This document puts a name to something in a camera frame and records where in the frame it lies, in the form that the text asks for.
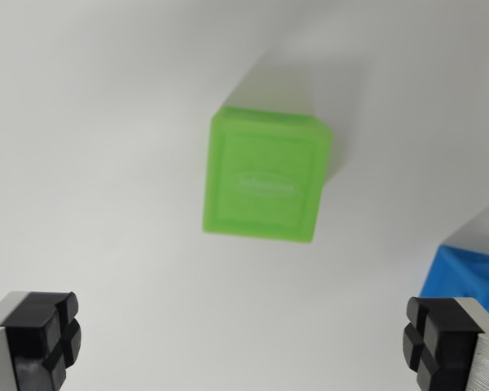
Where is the blue embossed toy cube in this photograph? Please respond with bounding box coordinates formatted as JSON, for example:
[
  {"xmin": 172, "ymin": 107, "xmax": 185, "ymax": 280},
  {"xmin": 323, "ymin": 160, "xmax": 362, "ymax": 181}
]
[{"xmin": 418, "ymin": 243, "xmax": 489, "ymax": 329}]

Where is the gripper right finger with silver black pad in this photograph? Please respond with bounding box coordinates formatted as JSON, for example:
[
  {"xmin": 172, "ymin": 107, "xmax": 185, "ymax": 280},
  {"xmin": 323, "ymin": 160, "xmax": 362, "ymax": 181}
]
[{"xmin": 401, "ymin": 296, "xmax": 489, "ymax": 391}]

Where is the gripper left finger with silver black pad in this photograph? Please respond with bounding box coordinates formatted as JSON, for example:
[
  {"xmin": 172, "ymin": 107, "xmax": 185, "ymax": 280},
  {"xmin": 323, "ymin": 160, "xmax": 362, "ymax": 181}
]
[{"xmin": 0, "ymin": 290, "xmax": 83, "ymax": 391}]

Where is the green translucent toy cube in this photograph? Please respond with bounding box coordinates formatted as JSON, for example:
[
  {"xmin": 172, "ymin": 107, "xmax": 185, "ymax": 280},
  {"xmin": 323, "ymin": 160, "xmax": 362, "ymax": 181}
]
[{"xmin": 201, "ymin": 106, "xmax": 335, "ymax": 245}]

